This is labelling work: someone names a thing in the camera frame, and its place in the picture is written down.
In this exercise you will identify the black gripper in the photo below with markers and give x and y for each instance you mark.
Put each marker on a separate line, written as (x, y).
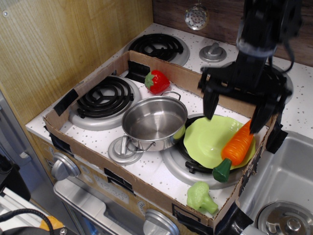
(246, 70)

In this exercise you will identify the orange toy carrot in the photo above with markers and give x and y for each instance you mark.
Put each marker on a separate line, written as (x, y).
(233, 153)

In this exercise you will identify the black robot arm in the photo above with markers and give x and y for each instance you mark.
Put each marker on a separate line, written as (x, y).
(266, 24)

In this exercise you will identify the back right black burner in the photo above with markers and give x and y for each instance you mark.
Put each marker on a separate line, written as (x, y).
(274, 89)

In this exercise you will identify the black burner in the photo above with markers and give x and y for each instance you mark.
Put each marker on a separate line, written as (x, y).
(162, 46)
(195, 169)
(274, 89)
(103, 106)

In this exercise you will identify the silver stovetop knob back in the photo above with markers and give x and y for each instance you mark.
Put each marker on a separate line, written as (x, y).
(213, 53)

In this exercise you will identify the silver stovetop knob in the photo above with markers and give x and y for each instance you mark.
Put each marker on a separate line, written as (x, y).
(123, 152)
(213, 53)

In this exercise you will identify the stainless steel pot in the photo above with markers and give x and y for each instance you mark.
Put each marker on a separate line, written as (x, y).
(155, 123)

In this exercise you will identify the front right black burner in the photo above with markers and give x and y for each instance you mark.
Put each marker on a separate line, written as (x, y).
(195, 169)

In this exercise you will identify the red toy strawberry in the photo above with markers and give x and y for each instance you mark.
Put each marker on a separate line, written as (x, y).
(156, 82)

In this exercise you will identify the stainless steel sink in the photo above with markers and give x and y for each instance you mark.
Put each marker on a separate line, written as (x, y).
(286, 175)

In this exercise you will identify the back left black burner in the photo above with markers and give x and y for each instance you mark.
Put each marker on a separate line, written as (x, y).
(162, 46)

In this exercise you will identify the hanging metal strainer ladle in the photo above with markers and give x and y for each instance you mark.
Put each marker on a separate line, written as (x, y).
(196, 16)

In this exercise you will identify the green toy broccoli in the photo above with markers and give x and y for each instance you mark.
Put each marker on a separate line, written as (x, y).
(198, 198)

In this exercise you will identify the cardboard fence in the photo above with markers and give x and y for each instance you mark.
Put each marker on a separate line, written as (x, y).
(148, 184)

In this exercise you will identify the silver sink drain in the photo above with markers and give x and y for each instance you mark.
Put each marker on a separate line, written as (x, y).
(284, 218)

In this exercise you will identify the front left black burner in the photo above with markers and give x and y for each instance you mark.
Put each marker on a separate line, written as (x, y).
(103, 106)

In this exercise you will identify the silver stovetop knob front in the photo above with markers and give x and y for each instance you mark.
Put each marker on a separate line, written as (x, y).
(123, 152)

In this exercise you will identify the right silver oven knob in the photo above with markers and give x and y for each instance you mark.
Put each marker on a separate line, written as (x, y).
(158, 224)

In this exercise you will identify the silver oven knob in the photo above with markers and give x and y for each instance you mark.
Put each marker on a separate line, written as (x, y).
(158, 224)
(64, 167)

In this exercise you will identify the left silver oven knob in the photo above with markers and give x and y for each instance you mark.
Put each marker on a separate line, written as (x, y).
(64, 167)

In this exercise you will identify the orange cloth piece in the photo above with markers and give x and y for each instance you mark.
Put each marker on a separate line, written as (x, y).
(56, 224)

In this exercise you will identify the silver oven door handle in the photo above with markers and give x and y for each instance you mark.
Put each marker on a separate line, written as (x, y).
(90, 213)

